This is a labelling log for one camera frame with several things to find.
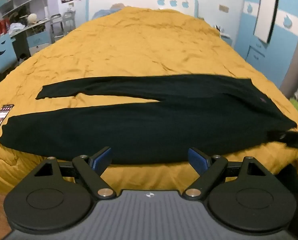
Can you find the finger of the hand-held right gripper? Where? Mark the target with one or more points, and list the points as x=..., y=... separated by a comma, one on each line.
x=297, y=140

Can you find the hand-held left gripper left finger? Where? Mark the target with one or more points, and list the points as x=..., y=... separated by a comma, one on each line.
x=102, y=160

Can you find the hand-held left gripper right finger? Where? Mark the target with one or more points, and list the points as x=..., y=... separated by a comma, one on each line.
x=197, y=160

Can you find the black pants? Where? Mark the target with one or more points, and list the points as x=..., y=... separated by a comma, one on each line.
x=149, y=120

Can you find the black smartphone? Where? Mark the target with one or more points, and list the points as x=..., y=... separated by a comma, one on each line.
x=0, y=118

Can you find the bed with yellow cover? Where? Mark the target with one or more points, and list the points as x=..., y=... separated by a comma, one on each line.
x=139, y=55

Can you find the blue wardrobe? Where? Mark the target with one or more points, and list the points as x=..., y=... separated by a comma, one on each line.
x=284, y=20

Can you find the blue nightstand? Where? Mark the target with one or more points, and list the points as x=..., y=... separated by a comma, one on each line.
x=226, y=40

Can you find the black white object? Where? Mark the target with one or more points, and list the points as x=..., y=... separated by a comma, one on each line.
x=221, y=29

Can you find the black framed mirror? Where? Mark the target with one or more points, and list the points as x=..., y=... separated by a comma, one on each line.
x=265, y=7

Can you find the small metal chair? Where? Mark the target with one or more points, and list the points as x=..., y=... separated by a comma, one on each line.
x=62, y=25

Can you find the cluttered desk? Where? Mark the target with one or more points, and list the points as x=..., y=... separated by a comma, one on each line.
x=31, y=35

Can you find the blue chair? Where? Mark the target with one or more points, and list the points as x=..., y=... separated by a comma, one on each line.
x=2, y=53

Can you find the blue pillow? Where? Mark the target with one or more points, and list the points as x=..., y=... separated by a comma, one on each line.
x=108, y=11

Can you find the beige round plush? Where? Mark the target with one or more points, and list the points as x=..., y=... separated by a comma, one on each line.
x=32, y=19

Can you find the white cloth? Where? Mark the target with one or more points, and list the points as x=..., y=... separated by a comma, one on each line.
x=16, y=28

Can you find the white blue headboard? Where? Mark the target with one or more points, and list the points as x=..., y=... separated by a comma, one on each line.
x=141, y=2

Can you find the red bag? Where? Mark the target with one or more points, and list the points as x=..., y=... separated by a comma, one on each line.
x=0, y=28

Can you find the beige wall switch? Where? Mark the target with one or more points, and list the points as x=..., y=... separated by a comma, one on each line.
x=223, y=8

